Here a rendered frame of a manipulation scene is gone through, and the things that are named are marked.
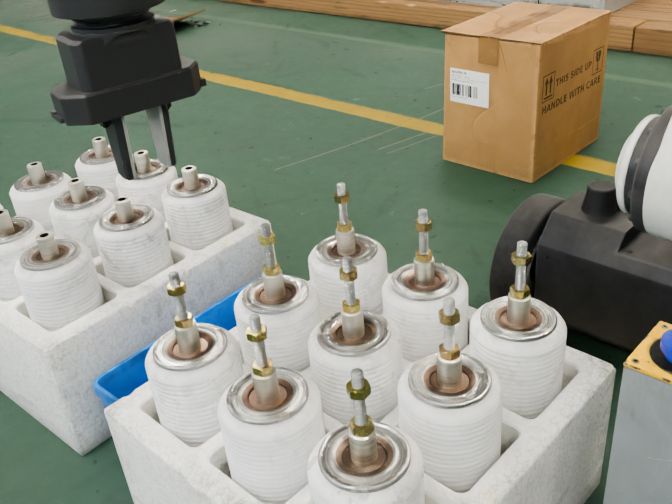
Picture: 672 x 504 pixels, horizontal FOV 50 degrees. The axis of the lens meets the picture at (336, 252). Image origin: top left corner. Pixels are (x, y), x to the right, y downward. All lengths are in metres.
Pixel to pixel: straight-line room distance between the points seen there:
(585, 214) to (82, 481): 0.75
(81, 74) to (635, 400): 0.50
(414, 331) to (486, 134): 0.90
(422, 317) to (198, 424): 0.26
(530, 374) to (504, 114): 0.94
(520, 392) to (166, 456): 0.35
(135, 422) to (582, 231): 0.62
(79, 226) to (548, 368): 0.69
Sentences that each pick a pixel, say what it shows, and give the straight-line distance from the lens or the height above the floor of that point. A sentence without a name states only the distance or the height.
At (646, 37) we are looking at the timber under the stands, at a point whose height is 0.05.
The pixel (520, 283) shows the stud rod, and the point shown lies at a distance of 0.73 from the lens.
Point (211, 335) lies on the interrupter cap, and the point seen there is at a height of 0.25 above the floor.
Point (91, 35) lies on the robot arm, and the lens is 0.60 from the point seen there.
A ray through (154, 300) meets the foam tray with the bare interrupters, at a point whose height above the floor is 0.16.
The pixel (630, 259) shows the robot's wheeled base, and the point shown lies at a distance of 1.00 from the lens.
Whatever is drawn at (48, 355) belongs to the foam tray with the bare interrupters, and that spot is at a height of 0.17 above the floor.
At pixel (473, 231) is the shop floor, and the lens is 1.42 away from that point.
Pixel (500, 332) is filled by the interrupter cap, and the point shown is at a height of 0.25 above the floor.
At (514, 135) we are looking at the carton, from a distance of 1.60.
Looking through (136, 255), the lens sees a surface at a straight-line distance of 1.02.
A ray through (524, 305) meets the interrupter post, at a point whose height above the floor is 0.27.
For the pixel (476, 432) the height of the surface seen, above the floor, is 0.23.
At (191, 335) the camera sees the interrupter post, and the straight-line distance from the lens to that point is 0.74.
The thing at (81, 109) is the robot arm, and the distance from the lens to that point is 0.60.
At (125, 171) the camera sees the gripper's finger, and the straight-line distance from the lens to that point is 0.64.
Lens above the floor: 0.69
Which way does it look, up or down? 30 degrees down
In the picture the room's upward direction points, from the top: 6 degrees counter-clockwise
